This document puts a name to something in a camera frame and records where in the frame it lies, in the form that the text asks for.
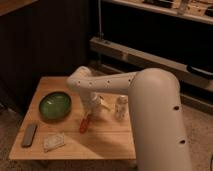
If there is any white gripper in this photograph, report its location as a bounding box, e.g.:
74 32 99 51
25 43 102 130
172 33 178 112
87 95 110 117

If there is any red pepper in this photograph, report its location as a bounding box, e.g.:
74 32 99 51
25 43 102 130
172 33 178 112
79 114 91 134

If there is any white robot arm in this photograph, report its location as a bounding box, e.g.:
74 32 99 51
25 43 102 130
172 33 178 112
67 66 193 171

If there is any green ceramic bowl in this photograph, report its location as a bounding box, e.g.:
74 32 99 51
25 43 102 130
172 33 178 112
39 91 72 120

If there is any wooden table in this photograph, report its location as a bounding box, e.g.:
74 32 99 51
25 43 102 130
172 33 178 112
9 77 135 160

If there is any dark grey rectangular block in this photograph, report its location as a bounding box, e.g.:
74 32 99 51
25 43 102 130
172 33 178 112
21 123 37 148

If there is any vertical metal pole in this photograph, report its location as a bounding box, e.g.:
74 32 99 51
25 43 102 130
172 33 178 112
98 0 103 40

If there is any metal shelf rail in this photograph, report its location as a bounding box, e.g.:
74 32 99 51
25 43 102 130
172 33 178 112
90 37 213 92

